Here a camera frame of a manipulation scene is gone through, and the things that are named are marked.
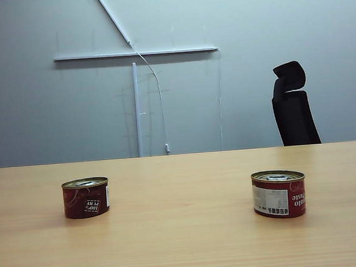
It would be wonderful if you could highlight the red tomato paste can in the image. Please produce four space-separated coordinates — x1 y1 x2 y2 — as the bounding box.
250 168 308 221
61 176 112 221

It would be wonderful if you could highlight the black mesh office chair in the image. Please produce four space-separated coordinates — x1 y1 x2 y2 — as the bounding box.
268 59 322 148

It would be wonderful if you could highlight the white cable with plug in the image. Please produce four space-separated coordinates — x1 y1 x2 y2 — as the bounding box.
129 38 171 157

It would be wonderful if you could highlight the white vertical wall conduit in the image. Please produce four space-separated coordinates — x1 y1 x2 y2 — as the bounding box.
131 62 145 158

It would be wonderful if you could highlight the white horizontal wall conduit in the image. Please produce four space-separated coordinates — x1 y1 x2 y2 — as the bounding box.
53 44 220 65

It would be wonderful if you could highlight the white diagonal wall conduit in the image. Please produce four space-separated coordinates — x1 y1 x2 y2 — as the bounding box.
93 0 134 48

